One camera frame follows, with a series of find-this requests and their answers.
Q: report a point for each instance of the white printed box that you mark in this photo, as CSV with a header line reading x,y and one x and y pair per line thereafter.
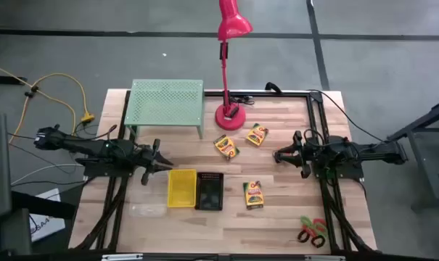
x,y
46,228

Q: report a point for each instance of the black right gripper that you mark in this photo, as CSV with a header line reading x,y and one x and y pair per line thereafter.
x,y
305,154

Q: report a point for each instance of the yellow crayon box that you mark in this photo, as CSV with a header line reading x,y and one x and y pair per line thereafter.
x,y
226,146
257,135
253,195

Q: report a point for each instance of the clear plastic container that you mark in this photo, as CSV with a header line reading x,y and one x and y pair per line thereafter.
x,y
148,210

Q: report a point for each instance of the black plastic basket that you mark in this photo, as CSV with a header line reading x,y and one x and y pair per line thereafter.
x,y
209,192

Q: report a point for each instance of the black side table frame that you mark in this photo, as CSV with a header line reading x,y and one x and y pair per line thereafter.
x,y
422,159

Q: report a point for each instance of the yellow plastic basket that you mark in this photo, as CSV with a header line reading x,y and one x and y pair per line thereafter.
x,y
182,188

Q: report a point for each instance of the black table clamp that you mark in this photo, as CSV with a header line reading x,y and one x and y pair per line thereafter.
x,y
273,87

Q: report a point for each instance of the black stand foot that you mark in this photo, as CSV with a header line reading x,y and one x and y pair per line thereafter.
x,y
5,79

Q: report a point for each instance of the black equipment stand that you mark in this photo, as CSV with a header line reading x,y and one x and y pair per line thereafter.
x,y
8,232

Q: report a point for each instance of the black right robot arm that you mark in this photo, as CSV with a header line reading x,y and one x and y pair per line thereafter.
x,y
368,152

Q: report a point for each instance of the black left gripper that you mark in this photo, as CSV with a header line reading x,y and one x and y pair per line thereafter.
x,y
146,159

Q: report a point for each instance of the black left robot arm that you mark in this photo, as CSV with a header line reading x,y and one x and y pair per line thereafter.
x,y
95,146

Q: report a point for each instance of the silver metal bracket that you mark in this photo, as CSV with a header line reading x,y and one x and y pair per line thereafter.
x,y
324,258
121,257

